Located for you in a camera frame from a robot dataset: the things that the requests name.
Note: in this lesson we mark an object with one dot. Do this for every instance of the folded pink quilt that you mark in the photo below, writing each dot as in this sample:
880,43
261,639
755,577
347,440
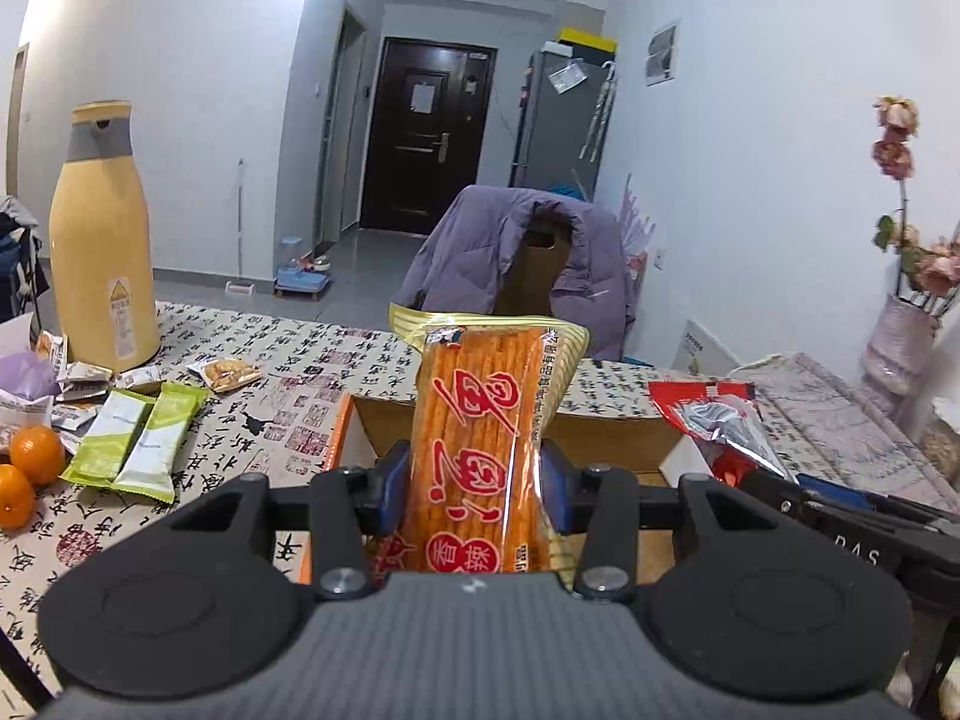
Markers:
820,425

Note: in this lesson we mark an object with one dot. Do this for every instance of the yellow thermos bottle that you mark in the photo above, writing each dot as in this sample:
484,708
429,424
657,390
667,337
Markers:
99,243

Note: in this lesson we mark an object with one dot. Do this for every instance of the orange spicy strips snack bag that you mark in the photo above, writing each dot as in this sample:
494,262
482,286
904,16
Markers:
486,389

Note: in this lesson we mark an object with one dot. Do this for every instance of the wooden chair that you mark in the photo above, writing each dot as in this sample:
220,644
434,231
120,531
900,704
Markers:
540,258

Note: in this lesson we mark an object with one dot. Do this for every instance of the grey refrigerator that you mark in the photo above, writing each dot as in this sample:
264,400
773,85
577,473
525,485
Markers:
565,106

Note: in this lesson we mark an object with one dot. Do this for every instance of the orange mandarin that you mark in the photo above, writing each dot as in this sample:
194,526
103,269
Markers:
17,498
38,453

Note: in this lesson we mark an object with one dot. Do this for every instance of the purple tissue paper bag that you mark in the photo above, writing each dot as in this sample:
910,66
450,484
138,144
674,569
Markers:
32,362

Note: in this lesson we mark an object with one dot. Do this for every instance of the dark entrance door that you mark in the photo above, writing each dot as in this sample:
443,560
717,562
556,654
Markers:
426,136

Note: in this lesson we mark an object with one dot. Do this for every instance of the red silver snack bag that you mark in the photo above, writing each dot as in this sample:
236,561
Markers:
722,418

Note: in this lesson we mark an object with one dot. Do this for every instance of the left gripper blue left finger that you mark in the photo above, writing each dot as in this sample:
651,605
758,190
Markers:
388,488

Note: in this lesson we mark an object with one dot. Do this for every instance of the wall electrical panel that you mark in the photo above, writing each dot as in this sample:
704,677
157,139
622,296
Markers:
661,55

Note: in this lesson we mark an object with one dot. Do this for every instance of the yellow box on refrigerator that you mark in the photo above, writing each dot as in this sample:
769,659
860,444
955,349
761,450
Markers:
578,37

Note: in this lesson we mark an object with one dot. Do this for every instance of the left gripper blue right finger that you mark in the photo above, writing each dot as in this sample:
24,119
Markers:
562,490

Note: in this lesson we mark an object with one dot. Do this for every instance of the pink textured vase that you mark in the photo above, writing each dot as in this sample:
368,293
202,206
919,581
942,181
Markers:
900,347

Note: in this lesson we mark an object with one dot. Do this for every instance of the orange cardboard pumpkin box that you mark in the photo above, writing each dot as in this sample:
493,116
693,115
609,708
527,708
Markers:
337,564

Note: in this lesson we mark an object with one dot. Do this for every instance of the purple down jacket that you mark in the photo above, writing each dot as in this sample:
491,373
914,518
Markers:
466,260

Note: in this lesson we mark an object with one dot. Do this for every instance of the oat crisps packet on table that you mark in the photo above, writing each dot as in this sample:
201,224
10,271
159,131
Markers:
224,375

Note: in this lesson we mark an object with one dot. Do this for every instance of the small green snack bar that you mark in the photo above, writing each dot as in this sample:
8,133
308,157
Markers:
102,452
148,468

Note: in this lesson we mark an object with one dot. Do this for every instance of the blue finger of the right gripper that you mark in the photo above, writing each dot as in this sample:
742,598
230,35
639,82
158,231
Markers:
878,503

